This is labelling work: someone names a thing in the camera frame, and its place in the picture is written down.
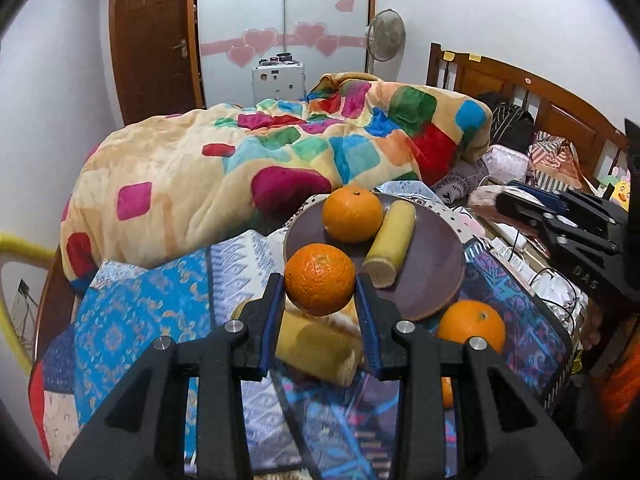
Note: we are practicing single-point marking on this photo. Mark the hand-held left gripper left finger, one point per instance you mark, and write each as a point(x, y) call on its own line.
point(270, 332)

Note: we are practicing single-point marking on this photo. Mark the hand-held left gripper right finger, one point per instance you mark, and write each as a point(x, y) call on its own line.
point(368, 332)

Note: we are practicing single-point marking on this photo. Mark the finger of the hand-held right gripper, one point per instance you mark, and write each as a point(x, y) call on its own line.
point(595, 205)
point(545, 222)

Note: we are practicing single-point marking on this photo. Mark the yellow sugarcane piece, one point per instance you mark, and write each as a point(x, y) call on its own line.
point(320, 347)
point(391, 245)

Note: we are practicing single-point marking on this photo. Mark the orange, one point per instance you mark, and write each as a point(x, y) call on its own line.
point(447, 393)
point(472, 327)
point(352, 214)
point(320, 278)

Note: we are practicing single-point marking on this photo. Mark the dark brown plate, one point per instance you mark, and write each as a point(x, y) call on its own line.
point(430, 260)

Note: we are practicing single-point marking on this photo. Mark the person's right hand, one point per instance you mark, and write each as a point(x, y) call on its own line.
point(591, 332)

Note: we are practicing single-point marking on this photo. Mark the yellow toy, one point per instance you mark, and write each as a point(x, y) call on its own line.
point(620, 190)

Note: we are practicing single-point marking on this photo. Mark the striped cloth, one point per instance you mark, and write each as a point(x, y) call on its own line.
point(560, 160)

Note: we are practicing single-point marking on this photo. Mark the pink pillow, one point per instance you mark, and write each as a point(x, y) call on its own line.
point(505, 162)

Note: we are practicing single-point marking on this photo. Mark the wooden bed headboard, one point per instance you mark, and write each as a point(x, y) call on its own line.
point(555, 105)

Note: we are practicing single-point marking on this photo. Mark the black bag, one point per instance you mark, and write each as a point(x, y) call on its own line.
point(510, 120)

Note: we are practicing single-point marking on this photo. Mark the blue patterned cloth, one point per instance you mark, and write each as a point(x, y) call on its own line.
point(145, 305)

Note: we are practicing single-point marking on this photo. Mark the colourful patchwork blanket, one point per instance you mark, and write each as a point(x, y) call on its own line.
point(200, 180)

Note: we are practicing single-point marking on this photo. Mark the standing fan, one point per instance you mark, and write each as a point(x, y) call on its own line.
point(386, 35)

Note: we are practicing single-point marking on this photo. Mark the white box appliance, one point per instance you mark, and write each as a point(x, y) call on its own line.
point(277, 82)

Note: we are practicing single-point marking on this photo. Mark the yellow padded tube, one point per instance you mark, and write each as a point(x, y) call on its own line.
point(20, 250)

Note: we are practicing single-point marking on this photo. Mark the brown wooden door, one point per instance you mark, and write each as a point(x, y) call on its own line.
point(150, 45)

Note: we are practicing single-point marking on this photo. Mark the frosted wardrobe with pink hearts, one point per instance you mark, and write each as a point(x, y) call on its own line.
point(280, 0)

